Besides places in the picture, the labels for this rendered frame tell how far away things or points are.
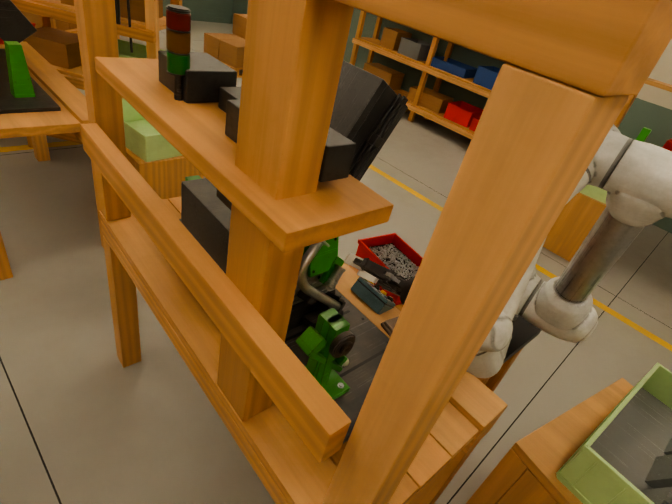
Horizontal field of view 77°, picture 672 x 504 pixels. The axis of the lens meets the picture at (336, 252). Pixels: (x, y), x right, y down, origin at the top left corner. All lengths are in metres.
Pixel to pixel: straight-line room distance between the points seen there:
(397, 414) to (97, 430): 1.77
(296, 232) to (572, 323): 1.14
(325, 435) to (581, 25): 0.63
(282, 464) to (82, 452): 1.24
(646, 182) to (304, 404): 0.91
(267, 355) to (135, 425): 1.50
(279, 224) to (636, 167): 0.86
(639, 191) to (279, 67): 0.88
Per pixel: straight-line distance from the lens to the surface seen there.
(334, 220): 0.71
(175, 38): 1.08
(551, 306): 1.58
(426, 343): 0.57
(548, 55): 0.43
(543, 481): 1.57
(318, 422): 0.76
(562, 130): 0.42
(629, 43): 0.41
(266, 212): 0.70
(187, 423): 2.24
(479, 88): 6.45
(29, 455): 2.29
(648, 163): 1.22
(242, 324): 0.87
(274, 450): 1.17
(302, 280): 1.27
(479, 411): 1.41
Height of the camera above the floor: 1.90
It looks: 34 degrees down
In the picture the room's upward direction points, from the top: 15 degrees clockwise
